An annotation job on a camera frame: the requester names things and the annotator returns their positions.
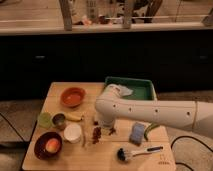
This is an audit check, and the red orange bowl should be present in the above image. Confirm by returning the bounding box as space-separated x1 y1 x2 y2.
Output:
60 87 86 107

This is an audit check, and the yellow banana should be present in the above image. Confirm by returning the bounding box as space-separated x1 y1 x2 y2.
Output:
65 114 84 122

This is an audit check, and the white ceramic cup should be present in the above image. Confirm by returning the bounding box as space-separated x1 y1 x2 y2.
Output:
64 123 82 143

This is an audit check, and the white cloth in tray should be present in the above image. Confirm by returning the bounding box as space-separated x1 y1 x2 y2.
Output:
118 85 133 96

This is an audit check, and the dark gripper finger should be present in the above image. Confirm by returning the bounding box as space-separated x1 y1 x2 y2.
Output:
108 128 116 136

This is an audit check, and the light green plastic cup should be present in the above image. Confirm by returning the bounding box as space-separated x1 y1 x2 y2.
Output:
37 112 52 129

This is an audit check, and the black cable right floor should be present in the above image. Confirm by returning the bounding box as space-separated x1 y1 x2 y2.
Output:
170 134 213 171

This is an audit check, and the white handled dish brush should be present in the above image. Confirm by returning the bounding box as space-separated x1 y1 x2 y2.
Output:
117 146 163 162

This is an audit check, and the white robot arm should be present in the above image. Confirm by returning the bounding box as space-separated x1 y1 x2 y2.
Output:
95 84 213 139

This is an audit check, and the black cable floor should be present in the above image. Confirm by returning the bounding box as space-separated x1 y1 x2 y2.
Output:
170 134 213 171
0 112 26 144

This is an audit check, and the green plastic tray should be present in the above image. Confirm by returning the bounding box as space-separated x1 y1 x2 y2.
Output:
105 76 157 100

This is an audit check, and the blue sponge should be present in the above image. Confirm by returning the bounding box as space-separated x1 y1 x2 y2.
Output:
129 122 145 145

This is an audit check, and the dark red bowl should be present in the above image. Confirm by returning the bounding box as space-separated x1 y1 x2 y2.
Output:
34 132 62 160

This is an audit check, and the black cable left floor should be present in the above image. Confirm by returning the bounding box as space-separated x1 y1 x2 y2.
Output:
0 112 26 144

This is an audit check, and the green chili pepper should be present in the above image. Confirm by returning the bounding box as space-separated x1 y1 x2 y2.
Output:
144 123 160 141

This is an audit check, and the orange peach fruit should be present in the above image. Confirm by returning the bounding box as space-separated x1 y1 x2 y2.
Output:
45 138 60 153

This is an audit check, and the small metal cup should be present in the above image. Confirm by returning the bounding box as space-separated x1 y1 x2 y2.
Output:
52 113 66 130

